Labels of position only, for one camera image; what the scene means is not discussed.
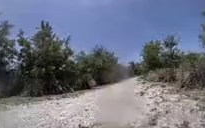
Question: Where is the pale gravel dirt path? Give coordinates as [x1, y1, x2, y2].
[0, 76, 205, 128]

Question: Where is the row of green bushes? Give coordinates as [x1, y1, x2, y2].
[129, 11, 205, 90]
[0, 9, 129, 98]

